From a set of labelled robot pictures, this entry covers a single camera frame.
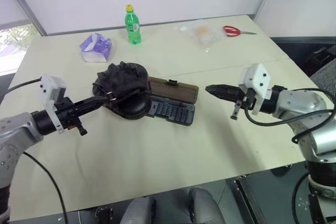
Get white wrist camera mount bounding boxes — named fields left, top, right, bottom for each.
left=38, top=75, right=68, bottom=134
left=238, top=63, right=272, bottom=116

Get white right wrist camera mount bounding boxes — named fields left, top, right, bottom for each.
left=238, top=63, right=272, bottom=116

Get clear plastic bag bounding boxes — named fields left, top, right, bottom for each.
left=179, top=23, right=227, bottom=52

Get red handled scissors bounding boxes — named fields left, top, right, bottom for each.
left=223, top=25, right=258, bottom=38

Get purple tissue pack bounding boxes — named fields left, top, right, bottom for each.
left=79, top=33, right=114, bottom=63

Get black cap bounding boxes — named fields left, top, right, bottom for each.
left=91, top=61, right=153, bottom=122

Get black metal table frame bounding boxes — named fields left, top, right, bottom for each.
left=230, top=176, right=266, bottom=224

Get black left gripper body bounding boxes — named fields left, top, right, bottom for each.
left=54, top=97, right=89, bottom=137

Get green plastic soda bottle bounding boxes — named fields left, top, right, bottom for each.
left=124, top=4, right=143, bottom=45

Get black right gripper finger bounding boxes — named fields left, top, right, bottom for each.
left=206, top=90, right=241, bottom=102
left=205, top=84, right=240, bottom=94

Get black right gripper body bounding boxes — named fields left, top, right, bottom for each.
left=230, top=87, right=257, bottom=120

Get black bracket under table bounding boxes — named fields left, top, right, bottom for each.
left=94, top=206, right=114, bottom=224

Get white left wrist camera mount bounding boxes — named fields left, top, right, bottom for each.
left=38, top=75, right=68, bottom=134

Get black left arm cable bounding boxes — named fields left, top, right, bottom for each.
left=5, top=77, right=69, bottom=224

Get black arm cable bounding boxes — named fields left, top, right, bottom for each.
left=244, top=87, right=336, bottom=145
left=5, top=77, right=69, bottom=224

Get grey rounded shape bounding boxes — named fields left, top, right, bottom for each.
left=188, top=187, right=224, bottom=224
left=122, top=196, right=159, bottom=224

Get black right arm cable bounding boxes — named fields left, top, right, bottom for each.
left=244, top=87, right=336, bottom=145

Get brown case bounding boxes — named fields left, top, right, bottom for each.
left=145, top=76, right=200, bottom=127

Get black equipment beside table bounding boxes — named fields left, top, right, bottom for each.
left=303, top=46, right=336, bottom=76

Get grey fabric chair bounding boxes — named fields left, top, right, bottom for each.
left=309, top=59, right=336, bottom=91

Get grey window frame post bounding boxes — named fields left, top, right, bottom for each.
left=0, top=0, right=48, bottom=36

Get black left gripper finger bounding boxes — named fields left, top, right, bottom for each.
left=75, top=95, right=109, bottom=110
left=78, top=99, right=108, bottom=117

